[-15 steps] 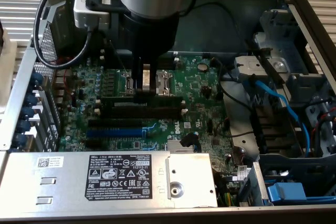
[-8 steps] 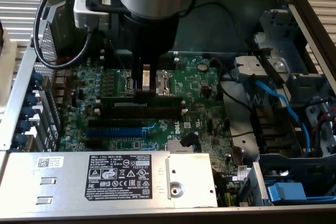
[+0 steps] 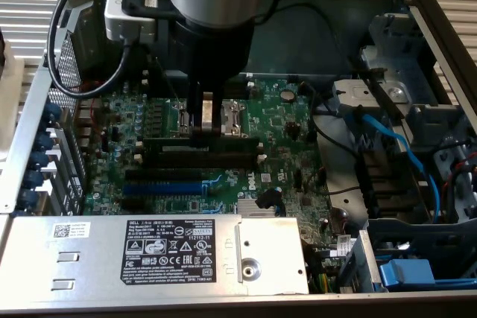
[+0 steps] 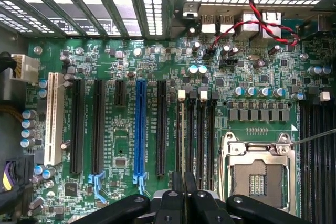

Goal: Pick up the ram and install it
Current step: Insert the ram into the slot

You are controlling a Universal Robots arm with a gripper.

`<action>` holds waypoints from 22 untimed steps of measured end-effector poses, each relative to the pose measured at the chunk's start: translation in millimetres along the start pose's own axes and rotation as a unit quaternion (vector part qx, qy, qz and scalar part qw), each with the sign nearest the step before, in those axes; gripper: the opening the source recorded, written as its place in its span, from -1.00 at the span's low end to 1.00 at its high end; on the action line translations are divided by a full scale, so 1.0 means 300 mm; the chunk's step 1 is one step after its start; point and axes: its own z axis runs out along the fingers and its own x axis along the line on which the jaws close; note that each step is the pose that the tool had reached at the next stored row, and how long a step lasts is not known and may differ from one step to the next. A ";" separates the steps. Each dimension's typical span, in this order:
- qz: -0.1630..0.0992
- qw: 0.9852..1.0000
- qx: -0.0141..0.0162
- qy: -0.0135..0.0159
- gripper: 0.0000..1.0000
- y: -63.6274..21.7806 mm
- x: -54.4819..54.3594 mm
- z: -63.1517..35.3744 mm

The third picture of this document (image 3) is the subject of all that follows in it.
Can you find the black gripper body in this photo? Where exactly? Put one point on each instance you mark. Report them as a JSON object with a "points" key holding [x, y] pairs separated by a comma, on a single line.
{"points": [[212, 53]]}

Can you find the dark RAM stick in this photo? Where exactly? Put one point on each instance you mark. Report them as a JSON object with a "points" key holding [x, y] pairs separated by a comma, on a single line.
{"points": [[238, 143]]}

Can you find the black RAM slot white latches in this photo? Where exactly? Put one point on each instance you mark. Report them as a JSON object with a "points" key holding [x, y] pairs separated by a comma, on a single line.
{"points": [[201, 161], [236, 92], [238, 82]]}

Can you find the metal CPU socket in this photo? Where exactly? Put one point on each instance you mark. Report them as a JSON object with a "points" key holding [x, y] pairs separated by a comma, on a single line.
{"points": [[234, 117]]}

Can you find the green motherboard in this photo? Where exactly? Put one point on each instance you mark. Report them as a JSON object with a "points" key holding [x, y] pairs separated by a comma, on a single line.
{"points": [[275, 139]]}

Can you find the round coin battery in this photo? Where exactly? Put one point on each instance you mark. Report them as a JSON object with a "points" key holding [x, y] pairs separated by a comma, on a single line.
{"points": [[287, 95]]}

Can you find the long black expansion slot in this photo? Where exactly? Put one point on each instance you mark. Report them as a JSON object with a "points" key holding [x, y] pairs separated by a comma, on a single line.
{"points": [[164, 175]]}

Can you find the blue expansion slot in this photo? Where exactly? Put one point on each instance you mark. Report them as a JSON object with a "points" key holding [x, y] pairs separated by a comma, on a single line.
{"points": [[164, 188]]}

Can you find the black plug on motherboard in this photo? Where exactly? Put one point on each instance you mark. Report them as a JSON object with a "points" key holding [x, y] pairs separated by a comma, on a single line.
{"points": [[268, 199]]}

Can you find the silver chipset heatsink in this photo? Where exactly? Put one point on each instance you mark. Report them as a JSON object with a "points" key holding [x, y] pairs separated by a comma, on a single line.
{"points": [[261, 209]]}

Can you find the grey metal PC case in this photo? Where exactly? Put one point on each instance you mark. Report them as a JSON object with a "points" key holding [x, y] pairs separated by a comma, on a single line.
{"points": [[316, 35]]}

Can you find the short black expansion slot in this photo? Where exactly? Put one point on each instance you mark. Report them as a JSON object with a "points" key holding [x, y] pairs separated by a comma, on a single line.
{"points": [[133, 204]]}

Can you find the blue card retainer row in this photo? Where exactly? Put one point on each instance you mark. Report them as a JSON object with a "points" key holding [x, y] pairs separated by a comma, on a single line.
{"points": [[43, 143]]}

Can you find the silver power supply with label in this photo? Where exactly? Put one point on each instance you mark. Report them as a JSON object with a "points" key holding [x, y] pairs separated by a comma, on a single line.
{"points": [[93, 258]]}

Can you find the grey metal disk bay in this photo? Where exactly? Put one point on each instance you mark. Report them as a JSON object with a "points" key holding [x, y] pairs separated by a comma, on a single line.
{"points": [[395, 57]]}

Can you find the beige parts rack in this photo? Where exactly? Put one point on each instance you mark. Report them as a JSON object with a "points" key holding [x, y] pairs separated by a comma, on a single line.
{"points": [[11, 102]]}

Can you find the black ribbed plastic shroud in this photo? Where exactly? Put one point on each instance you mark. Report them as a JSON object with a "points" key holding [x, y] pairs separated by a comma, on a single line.
{"points": [[391, 184]]}

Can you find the black computer part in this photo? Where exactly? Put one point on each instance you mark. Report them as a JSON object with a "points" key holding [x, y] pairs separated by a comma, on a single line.
{"points": [[2, 50]]}

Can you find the blue plastic latch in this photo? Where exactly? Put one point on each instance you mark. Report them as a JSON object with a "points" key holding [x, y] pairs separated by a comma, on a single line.
{"points": [[406, 273]]}

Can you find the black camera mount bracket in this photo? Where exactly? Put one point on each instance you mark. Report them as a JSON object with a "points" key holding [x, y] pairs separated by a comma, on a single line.
{"points": [[164, 7]]}

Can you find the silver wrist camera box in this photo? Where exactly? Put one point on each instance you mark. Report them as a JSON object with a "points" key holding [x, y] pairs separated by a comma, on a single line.
{"points": [[123, 25]]}

